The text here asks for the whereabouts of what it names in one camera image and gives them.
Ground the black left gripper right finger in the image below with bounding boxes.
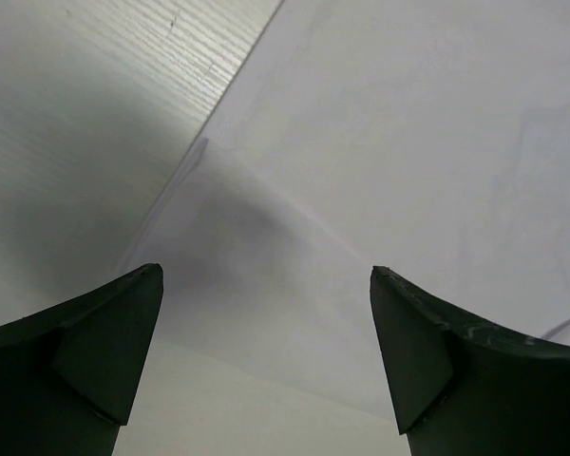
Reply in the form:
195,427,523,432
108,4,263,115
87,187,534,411
370,266,570,456

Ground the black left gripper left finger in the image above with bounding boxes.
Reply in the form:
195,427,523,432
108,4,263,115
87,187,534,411
0,263,163,456

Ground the white t shirt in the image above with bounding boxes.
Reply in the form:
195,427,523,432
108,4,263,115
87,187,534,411
128,1,570,417

